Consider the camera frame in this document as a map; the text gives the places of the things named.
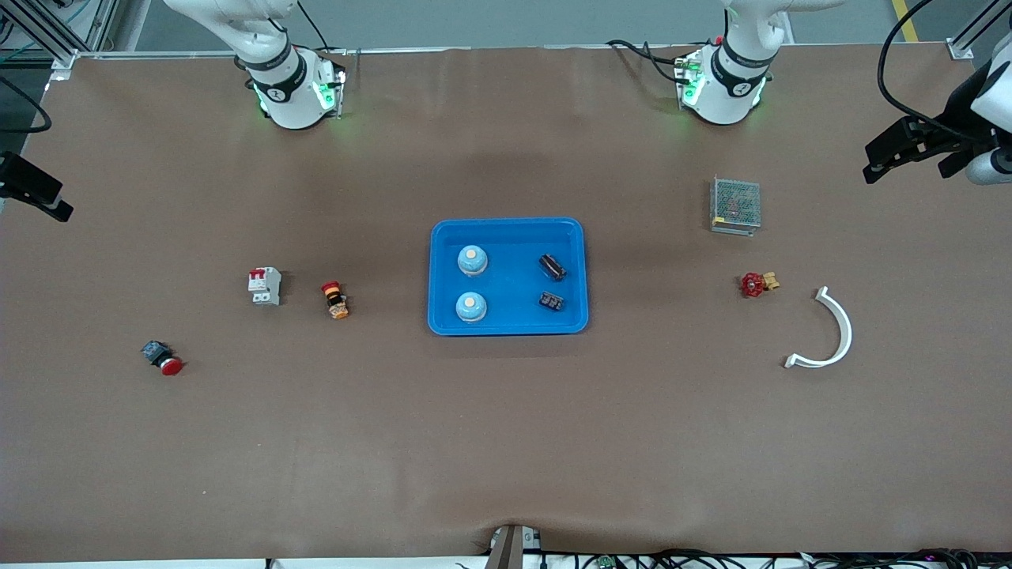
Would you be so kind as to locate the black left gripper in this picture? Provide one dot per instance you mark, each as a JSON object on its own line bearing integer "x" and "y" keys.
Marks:
{"x": 953, "y": 139}

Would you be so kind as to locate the long dark brown capacitor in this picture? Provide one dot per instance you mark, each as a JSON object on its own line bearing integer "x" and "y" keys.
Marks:
{"x": 553, "y": 266}

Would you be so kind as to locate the black connector block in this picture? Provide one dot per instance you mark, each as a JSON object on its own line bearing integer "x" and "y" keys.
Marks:
{"x": 552, "y": 301}

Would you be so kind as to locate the light blue dome bell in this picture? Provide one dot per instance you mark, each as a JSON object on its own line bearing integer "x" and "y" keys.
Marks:
{"x": 472, "y": 267}
{"x": 466, "y": 314}

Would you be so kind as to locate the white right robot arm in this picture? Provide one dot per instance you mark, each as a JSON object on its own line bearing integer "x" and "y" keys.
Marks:
{"x": 285, "y": 87}

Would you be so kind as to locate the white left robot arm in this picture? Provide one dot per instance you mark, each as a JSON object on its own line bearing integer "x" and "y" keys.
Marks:
{"x": 727, "y": 87}

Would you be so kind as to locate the metal mesh power supply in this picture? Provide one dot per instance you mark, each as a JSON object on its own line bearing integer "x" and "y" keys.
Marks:
{"x": 735, "y": 204}

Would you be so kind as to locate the red mushroom emergency stop button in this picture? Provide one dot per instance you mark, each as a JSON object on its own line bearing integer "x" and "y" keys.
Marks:
{"x": 162, "y": 357}

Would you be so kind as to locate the blue plastic tray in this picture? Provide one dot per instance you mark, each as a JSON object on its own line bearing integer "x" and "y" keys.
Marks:
{"x": 514, "y": 320}

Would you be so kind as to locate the brown table cover sheet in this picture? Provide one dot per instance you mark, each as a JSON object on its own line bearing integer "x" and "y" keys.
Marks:
{"x": 506, "y": 435}

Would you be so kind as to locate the aluminium frame profile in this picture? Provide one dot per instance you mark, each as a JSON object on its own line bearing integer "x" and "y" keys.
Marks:
{"x": 39, "y": 35}
{"x": 961, "y": 49}

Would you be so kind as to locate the white curved plastic bracket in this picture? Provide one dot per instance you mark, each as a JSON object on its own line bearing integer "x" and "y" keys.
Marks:
{"x": 844, "y": 332}

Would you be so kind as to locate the white circuit breaker red switch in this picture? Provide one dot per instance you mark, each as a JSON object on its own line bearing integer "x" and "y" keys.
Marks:
{"x": 265, "y": 286}

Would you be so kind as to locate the red orange push-button switch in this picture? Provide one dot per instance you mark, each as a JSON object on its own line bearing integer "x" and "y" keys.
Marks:
{"x": 335, "y": 300}

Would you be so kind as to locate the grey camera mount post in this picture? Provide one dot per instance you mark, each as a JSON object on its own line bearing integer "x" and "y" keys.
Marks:
{"x": 512, "y": 549}

